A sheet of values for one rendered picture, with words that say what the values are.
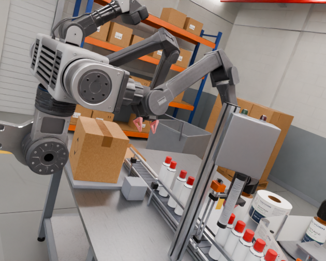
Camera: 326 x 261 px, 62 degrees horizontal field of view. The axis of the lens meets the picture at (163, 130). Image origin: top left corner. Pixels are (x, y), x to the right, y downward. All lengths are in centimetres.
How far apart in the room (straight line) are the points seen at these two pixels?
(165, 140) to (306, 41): 372
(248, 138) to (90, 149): 83
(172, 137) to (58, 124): 266
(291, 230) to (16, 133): 132
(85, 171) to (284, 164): 488
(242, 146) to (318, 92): 492
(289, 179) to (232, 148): 497
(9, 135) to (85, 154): 48
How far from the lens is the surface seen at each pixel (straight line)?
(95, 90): 74
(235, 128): 95
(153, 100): 81
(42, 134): 103
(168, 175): 148
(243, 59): 689
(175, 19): 530
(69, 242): 213
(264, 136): 97
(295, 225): 158
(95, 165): 150
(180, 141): 352
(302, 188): 581
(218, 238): 119
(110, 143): 147
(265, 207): 167
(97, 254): 114
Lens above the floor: 156
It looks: 13 degrees down
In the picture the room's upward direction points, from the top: 18 degrees clockwise
